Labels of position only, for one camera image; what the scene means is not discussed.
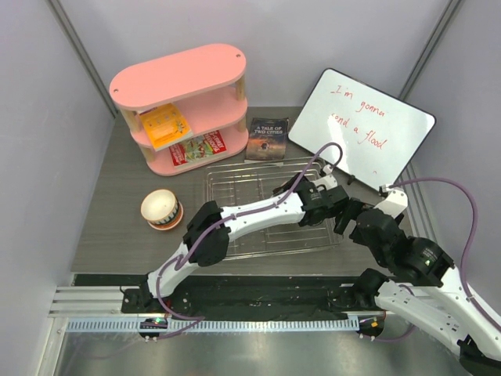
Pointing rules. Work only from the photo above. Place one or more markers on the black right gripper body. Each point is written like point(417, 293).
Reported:
point(379, 254)

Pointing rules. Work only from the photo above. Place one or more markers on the orange bowl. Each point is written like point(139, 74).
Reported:
point(170, 224)

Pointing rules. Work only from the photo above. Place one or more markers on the white blue-petal bowl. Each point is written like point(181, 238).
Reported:
point(160, 207)

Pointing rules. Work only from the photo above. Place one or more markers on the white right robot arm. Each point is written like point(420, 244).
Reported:
point(425, 287)

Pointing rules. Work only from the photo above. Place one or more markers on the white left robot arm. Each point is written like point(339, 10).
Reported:
point(213, 228)

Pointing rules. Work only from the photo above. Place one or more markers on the white dry-erase board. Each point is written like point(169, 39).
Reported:
point(365, 132)

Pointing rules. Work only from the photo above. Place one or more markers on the dark paperback book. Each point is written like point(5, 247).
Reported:
point(267, 139)

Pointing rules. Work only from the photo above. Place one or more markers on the clear plastic drip tray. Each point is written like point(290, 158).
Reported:
point(250, 172)

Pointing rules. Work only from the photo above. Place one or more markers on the red book on shelf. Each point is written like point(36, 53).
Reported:
point(201, 148)

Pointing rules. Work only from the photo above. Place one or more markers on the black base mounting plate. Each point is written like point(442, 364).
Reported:
point(263, 298)

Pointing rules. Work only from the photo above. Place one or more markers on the pink three-tier shelf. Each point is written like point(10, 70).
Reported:
point(207, 84)

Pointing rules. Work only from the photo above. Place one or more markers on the yellow book on shelf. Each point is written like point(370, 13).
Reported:
point(165, 126)

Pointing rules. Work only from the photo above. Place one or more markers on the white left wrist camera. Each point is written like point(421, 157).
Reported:
point(327, 180)

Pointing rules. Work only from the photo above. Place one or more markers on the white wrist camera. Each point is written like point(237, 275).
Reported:
point(393, 199)
point(327, 180)

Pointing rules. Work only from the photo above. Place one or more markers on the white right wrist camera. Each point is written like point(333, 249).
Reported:
point(393, 199)

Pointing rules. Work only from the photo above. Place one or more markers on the slotted cable duct rail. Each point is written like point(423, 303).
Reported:
point(156, 325)

